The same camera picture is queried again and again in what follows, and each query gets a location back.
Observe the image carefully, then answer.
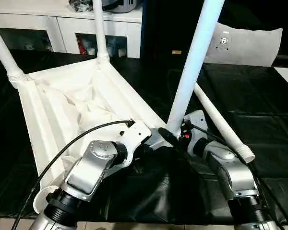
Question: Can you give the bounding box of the white plastic table leg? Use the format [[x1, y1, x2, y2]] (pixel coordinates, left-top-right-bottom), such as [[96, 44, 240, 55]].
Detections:
[[92, 0, 111, 66], [0, 23, 28, 83], [192, 82, 256, 165], [166, 0, 226, 138]]

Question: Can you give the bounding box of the white plastic table top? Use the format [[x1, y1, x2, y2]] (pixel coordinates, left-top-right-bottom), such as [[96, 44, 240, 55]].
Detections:
[[12, 57, 174, 215]]

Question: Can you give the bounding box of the black work mat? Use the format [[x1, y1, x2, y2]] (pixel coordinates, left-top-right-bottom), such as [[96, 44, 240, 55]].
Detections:
[[0, 46, 288, 226]]

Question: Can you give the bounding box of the grey bag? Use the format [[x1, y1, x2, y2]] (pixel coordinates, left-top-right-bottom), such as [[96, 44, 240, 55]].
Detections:
[[103, 0, 144, 14]]

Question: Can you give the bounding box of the tangled small items pile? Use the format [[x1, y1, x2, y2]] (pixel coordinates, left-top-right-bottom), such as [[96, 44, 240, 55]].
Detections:
[[68, 0, 94, 13]]

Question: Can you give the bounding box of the white cabinet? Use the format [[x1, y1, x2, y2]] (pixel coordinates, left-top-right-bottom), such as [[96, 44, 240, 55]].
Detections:
[[0, 0, 144, 59]]

